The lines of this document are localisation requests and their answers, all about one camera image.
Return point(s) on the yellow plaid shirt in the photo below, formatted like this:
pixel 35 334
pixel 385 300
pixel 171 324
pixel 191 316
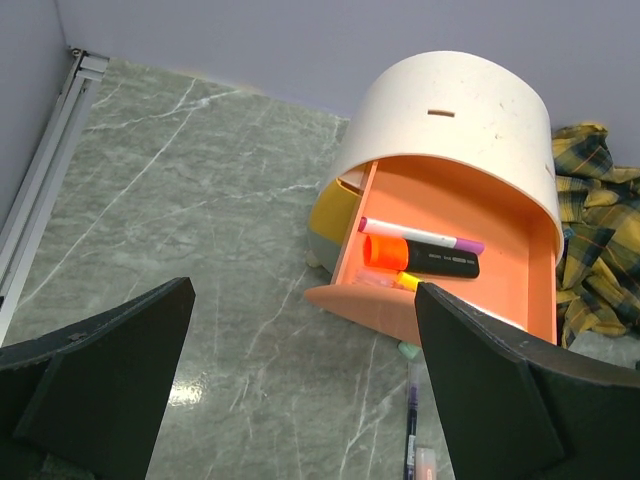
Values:
pixel 597 277

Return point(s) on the white pen pink cap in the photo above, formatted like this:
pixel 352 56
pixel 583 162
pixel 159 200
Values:
pixel 370 225

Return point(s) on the white pen yellow cap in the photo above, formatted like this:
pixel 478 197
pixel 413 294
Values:
pixel 407 281

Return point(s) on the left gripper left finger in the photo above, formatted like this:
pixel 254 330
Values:
pixel 94 393

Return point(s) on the pink top drawer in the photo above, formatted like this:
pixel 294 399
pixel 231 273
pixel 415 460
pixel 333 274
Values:
pixel 517 267

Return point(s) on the cream round drawer organizer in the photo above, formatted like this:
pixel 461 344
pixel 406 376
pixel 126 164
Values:
pixel 458 107

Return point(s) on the black thin pen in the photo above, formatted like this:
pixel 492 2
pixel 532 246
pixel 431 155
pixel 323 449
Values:
pixel 411 421

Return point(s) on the green highlighter near organizer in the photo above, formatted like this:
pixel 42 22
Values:
pixel 409 351

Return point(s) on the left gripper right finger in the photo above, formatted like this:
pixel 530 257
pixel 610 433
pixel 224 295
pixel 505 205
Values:
pixel 513 406

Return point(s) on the orange black highlighter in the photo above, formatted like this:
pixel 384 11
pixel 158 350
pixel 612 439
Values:
pixel 417 257

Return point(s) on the yellow drawer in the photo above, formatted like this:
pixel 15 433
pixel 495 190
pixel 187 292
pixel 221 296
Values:
pixel 331 215

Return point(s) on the aluminium rail frame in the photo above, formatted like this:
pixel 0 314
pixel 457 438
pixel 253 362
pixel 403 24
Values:
pixel 32 208

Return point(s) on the orange pink highlighter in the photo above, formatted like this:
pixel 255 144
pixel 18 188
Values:
pixel 425 464

